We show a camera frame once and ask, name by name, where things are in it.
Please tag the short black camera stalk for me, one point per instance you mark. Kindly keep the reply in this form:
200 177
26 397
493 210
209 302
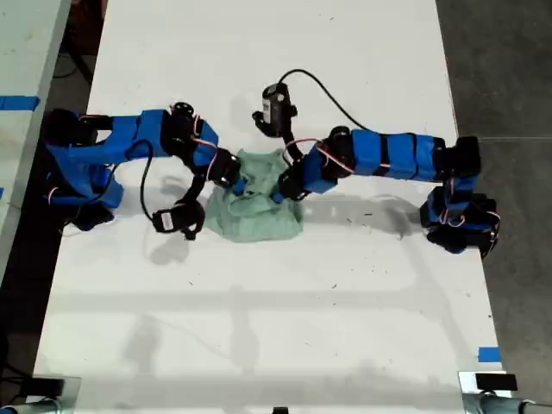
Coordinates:
290 144
195 190

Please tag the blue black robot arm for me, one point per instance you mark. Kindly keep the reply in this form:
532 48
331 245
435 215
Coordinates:
388 155
129 138

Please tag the long blue tape strip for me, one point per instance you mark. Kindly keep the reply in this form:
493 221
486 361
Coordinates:
19 103

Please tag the black and grey camera box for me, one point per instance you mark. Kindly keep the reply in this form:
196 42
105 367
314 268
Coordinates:
274 108

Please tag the white side table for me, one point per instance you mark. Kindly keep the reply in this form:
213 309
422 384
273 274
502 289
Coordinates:
26 52

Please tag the shiny metal table bracket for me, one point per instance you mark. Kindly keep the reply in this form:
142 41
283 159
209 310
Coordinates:
72 394
468 399

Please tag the short blue tape strip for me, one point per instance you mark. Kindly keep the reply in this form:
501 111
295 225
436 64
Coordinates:
489 354

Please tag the small black box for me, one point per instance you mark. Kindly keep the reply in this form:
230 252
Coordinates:
496 381
47 385

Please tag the black camera box white label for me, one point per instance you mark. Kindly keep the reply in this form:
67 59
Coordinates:
177 219

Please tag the pale green t-shirt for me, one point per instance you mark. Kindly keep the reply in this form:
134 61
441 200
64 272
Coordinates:
254 220

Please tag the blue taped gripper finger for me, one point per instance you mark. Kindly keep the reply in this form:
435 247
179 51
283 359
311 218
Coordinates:
240 186
277 198

